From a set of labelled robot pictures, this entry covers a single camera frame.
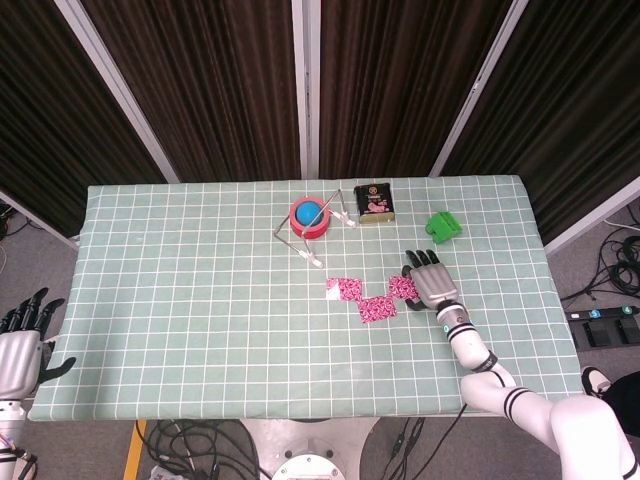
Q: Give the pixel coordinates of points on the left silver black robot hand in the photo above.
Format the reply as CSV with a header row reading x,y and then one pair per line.
x,y
17,362

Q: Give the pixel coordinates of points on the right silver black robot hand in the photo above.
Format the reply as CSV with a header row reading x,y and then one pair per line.
x,y
435,285

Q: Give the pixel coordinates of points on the silver white robot base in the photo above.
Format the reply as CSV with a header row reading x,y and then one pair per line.
x,y
305,450

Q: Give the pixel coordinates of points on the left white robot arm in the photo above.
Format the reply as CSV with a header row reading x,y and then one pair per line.
x,y
10,420

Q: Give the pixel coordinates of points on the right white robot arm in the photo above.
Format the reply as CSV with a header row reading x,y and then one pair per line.
x,y
470,345

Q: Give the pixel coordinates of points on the green plastic block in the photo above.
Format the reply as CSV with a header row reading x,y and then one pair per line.
x,y
442,229

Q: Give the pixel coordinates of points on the black gold tin can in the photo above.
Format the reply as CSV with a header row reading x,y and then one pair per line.
x,y
372,205

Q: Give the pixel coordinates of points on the white sneaker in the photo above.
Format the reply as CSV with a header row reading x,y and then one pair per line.
x,y
29,470

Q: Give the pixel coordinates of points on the metal tongs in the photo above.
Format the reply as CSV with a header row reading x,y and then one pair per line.
x,y
311,259

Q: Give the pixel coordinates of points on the red tape roll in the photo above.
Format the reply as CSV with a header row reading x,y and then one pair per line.
x,y
310,233

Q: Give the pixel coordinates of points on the yellow floor tape strip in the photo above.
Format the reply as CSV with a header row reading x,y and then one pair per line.
x,y
135,450

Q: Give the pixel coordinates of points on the blue ball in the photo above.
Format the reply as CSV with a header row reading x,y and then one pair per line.
x,y
305,215

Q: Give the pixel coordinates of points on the black numbered foot pedal unit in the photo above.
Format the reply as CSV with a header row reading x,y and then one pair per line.
x,y
600,332

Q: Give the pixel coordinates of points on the black and white shoe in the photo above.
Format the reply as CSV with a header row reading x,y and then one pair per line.
x,y
595,380

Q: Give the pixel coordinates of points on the green checked tablecloth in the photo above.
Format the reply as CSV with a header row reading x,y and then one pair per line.
x,y
200,325

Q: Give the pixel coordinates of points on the dark brown curtain panel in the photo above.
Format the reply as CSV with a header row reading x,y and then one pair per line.
x,y
575,100
200,90
400,85
40,100

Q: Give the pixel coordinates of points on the black trouser leg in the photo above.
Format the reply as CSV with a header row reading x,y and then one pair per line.
x,y
627,385

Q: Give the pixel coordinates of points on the white partition frame rail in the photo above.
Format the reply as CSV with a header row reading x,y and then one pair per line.
x,y
40,220
595,212

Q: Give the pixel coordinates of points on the white partition frame post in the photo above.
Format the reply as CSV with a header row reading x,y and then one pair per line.
x,y
479,90
122,95
305,90

